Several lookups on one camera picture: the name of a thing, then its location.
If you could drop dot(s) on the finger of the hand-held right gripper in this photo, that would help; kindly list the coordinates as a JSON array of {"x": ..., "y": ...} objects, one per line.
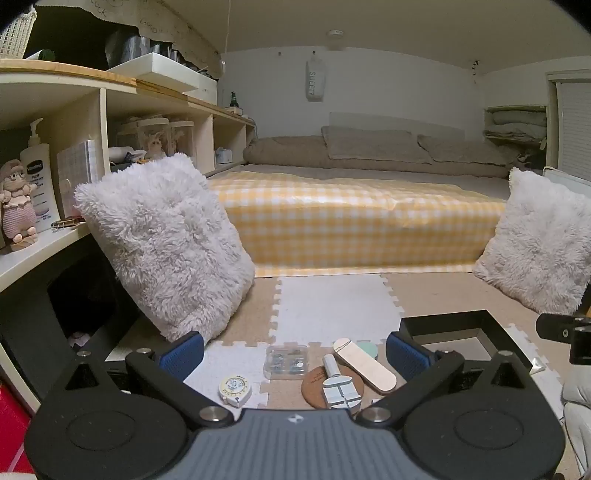
[{"x": 553, "y": 325}]

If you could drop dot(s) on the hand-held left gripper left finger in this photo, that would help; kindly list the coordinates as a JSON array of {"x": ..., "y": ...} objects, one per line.
[{"x": 182, "y": 356}]

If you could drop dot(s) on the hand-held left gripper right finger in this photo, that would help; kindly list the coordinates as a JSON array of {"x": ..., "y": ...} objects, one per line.
[{"x": 407, "y": 357}]

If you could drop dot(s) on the mint green round pad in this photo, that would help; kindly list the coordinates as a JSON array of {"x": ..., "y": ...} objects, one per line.
[{"x": 371, "y": 348}]

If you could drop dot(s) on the oval wooden board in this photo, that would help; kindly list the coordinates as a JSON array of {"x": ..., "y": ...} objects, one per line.
[{"x": 369, "y": 369}]

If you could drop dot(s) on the black cardboard box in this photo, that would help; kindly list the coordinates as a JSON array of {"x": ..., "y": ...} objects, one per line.
[{"x": 443, "y": 321}]

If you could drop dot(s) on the white round tape measure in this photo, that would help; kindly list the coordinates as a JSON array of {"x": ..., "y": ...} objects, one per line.
[{"x": 234, "y": 390}]

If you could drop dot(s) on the white watch link remover tool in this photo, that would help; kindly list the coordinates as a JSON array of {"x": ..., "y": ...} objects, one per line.
[{"x": 340, "y": 393}]

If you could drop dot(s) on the round cork coaster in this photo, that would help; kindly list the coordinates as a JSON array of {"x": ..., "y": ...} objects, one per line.
[{"x": 311, "y": 388}]

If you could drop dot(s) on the clear plastic bag of parts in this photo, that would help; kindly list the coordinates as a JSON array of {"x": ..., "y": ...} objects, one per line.
[{"x": 285, "y": 362}]

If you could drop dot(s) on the white foam mat tile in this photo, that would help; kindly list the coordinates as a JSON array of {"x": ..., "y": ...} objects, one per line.
[
  {"x": 332, "y": 309},
  {"x": 545, "y": 383},
  {"x": 231, "y": 360}
]

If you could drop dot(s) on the beige foam floor mat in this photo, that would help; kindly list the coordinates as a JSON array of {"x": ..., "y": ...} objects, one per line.
[{"x": 429, "y": 293}]

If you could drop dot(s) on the white cloth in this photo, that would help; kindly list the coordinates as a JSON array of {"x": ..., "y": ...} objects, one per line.
[{"x": 577, "y": 415}]

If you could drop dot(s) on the beige fluffy rug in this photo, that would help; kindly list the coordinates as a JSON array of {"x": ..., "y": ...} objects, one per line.
[{"x": 540, "y": 240}]

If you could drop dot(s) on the large fluffy white pillow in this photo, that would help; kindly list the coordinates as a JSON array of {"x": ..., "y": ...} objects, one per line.
[{"x": 166, "y": 249}]

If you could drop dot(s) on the yellow checked bed sheet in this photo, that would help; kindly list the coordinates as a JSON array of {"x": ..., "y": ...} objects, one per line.
[{"x": 351, "y": 221}]

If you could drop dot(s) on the gold metal clip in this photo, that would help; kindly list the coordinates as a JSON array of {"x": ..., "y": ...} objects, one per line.
[{"x": 67, "y": 224}]

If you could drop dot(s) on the red storage box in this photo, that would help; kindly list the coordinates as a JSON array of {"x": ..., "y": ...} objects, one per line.
[{"x": 11, "y": 415}]

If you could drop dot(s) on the beige bed pillow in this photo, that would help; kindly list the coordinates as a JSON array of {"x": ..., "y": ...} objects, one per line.
[
  {"x": 369, "y": 143},
  {"x": 466, "y": 150}
]

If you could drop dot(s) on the white window blind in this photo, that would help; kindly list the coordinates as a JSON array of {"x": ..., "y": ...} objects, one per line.
[{"x": 575, "y": 124}]

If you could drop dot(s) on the stack of folded blankets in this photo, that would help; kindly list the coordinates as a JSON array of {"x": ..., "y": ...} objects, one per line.
[{"x": 512, "y": 124}]

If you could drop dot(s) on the checked notebook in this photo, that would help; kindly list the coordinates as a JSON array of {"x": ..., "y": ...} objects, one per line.
[{"x": 78, "y": 175}]

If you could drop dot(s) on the rabbit figurine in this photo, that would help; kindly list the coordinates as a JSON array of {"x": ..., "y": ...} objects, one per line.
[{"x": 155, "y": 146}]

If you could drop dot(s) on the white lotion pump bottle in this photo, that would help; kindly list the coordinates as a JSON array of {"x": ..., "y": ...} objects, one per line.
[{"x": 39, "y": 184}]

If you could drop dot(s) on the pink doll figurine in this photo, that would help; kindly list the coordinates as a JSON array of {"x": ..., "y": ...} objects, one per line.
[{"x": 16, "y": 203}]

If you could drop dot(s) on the beige duvet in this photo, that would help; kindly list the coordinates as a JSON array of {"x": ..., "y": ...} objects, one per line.
[{"x": 286, "y": 152}]

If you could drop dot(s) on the green glass bottle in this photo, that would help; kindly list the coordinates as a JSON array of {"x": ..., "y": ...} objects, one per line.
[{"x": 233, "y": 99}]

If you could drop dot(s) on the white wooden shelf unit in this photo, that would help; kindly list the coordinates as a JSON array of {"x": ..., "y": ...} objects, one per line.
[{"x": 76, "y": 115}]

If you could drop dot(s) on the white rectangular tray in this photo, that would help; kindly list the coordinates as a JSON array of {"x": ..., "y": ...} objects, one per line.
[{"x": 157, "y": 69}]

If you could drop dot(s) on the ceiling smoke detector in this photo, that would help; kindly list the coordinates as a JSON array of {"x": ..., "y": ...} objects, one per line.
[{"x": 334, "y": 33}]

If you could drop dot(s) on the white woven basket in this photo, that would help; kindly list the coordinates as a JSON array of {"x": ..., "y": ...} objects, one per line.
[{"x": 16, "y": 37}]

